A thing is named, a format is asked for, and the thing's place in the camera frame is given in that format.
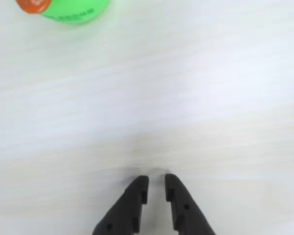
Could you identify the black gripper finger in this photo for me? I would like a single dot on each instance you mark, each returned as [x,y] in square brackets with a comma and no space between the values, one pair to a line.
[122,210]
[186,210]

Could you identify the green rubber duck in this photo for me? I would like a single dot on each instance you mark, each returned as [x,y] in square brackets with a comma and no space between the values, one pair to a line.
[71,11]

